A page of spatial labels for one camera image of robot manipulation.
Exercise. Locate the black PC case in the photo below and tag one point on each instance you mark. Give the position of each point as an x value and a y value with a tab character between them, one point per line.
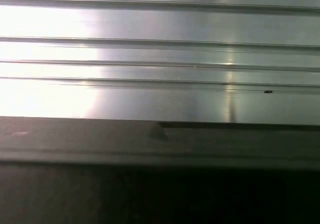
150	184

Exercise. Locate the small black screw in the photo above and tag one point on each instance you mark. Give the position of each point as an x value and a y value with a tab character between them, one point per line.
268	91

